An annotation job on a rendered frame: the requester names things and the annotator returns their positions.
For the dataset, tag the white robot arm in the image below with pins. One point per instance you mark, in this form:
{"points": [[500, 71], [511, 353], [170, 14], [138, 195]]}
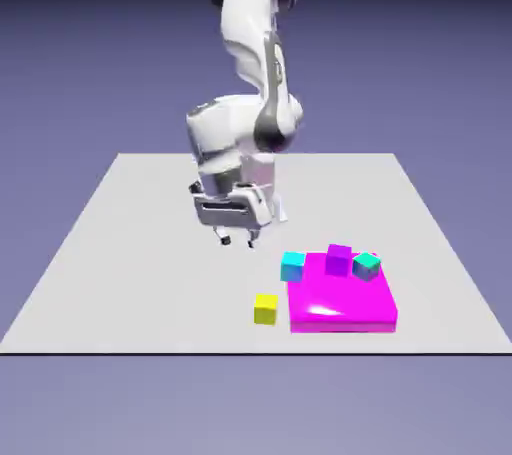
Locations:
{"points": [[248, 43]]}

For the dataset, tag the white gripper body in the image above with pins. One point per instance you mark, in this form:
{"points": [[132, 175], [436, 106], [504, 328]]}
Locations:
{"points": [[234, 215]]}

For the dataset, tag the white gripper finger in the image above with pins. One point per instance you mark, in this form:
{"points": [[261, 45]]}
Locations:
{"points": [[252, 238], [222, 236]]}

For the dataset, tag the small green cube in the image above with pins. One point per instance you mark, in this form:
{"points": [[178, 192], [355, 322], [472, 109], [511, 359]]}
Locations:
{"points": [[366, 266]]}

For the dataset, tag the small yellow cube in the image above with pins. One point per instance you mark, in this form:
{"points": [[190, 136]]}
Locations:
{"points": [[265, 309]]}

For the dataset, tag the small cyan cube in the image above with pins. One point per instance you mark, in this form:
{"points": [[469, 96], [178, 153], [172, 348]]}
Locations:
{"points": [[292, 266]]}

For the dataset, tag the large magenta box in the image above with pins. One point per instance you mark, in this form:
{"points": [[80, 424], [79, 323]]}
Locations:
{"points": [[340, 303]]}

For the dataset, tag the small purple cube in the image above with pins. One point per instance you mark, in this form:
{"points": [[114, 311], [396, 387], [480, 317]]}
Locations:
{"points": [[338, 260]]}

